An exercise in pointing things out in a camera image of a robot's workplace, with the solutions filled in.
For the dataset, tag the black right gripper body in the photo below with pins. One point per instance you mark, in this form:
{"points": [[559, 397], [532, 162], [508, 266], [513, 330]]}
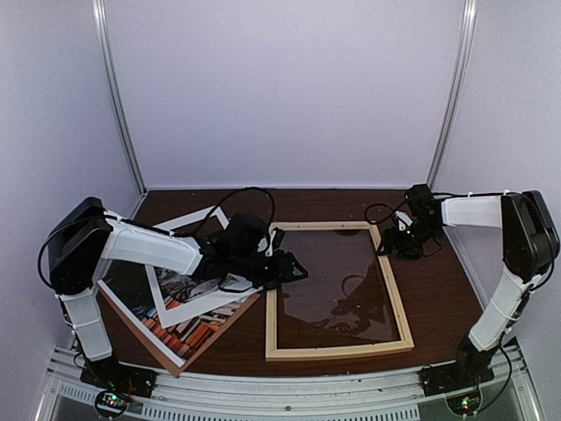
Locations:
{"points": [[408, 245]]}

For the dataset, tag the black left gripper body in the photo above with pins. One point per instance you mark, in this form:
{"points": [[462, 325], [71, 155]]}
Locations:
{"points": [[265, 274]]}

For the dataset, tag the clear acrylic sheet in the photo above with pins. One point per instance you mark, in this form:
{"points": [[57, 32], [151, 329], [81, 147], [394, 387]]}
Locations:
{"points": [[343, 301]]}

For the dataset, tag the light wooden picture frame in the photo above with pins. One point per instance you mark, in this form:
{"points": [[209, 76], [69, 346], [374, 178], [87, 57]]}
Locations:
{"points": [[405, 342]]}

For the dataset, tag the white mat board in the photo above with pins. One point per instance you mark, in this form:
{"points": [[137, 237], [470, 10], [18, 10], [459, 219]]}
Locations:
{"points": [[200, 305]]}

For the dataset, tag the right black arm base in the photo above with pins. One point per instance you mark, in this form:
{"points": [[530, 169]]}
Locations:
{"points": [[470, 367]]}

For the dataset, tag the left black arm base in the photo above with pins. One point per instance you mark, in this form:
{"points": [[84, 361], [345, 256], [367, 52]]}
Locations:
{"points": [[119, 378]]}

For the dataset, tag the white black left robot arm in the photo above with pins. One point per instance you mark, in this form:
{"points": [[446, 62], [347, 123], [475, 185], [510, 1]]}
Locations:
{"points": [[247, 247]]}

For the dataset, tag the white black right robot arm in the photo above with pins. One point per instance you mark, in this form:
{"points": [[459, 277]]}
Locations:
{"points": [[530, 246]]}

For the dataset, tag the books photo print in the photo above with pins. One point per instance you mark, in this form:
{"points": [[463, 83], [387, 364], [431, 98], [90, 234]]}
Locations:
{"points": [[127, 284]]}

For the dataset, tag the brown backing board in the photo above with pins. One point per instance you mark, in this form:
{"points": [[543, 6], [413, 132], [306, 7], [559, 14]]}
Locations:
{"points": [[178, 346]]}

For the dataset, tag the right round circuit board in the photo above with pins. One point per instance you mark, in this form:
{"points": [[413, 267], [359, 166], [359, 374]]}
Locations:
{"points": [[464, 404]]}

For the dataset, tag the round circuit board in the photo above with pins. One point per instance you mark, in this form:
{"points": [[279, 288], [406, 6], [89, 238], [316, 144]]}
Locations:
{"points": [[464, 404], [110, 405]]}

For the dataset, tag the left round circuit board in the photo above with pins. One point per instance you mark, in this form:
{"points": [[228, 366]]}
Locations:
{"points": [[110, 405]]}

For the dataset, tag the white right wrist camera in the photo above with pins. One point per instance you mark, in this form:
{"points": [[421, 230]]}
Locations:
{"points": [[402, 221]]}

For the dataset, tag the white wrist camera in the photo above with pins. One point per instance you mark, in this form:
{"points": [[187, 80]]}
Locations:
{"points": [[272, 241], [402, 221]]}

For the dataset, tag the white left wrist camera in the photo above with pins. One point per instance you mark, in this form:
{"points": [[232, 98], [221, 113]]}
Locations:
{"points": [[272, 241]]}

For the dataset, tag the aluminium front rail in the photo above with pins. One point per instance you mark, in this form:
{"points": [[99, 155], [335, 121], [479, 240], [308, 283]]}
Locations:
{"points": [[390, 395]]}

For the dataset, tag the right aluminium corner post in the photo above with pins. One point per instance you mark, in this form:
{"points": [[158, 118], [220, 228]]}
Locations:
{"points": [[459, 74]]}

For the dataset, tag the aluminium corner post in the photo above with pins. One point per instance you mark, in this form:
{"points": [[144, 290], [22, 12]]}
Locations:
{"points": [[459, 74], [117, 104]]}

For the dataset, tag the left aluminium corner post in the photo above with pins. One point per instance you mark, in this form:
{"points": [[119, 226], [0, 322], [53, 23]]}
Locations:
{"points": [[117, 104]]}

